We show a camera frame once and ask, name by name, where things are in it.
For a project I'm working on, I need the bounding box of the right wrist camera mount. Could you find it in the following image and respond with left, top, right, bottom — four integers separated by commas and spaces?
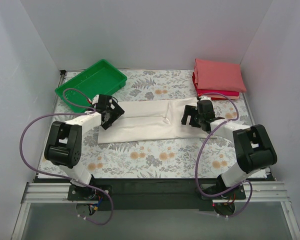
196, 95, 211, 101

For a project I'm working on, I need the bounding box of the salmon pink folded t-shirt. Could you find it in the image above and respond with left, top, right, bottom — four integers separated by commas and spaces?
194, 58, 247, 93

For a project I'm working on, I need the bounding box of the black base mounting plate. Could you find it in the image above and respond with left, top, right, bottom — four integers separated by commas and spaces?
67, 177, 247, 212

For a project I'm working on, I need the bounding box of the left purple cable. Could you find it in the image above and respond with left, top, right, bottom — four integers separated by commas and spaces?
19, 87, 115, 226

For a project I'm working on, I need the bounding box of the white t-shirt red print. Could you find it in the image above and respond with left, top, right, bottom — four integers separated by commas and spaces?
97, 97, 208, 144

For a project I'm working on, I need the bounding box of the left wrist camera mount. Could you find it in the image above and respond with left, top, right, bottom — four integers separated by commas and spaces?
88, 94, 100, 105

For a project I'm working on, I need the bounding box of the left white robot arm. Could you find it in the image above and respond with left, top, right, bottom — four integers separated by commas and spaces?
44, 94, 125, 200

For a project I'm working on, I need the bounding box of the magenta folded t-shirt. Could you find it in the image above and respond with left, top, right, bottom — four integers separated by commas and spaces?
196, 89, 240, 97

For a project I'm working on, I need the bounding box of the aluminium frame rail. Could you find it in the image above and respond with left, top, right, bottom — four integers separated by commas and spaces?
11, 181, 300, 240

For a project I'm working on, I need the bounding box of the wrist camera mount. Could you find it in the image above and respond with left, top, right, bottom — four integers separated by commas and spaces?
196, 95, 211, 101
88, 94, 100, 105

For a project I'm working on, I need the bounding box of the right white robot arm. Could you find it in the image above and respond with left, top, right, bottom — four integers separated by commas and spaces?
181, 100, 278, 199

